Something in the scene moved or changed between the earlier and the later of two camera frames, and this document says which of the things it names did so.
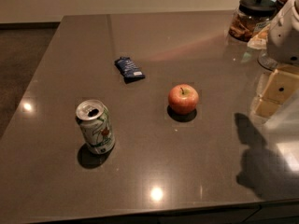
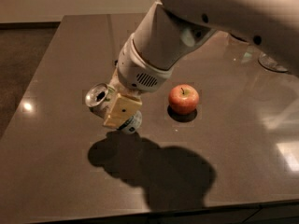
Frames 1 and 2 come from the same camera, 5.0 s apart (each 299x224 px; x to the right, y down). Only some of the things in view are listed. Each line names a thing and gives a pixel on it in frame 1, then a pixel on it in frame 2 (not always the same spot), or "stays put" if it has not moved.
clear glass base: (266, 62) stays put
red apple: (183, 99) stays put
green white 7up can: (95, 121) -> (98, 98)
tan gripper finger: (281, 86) -> (138, 76)
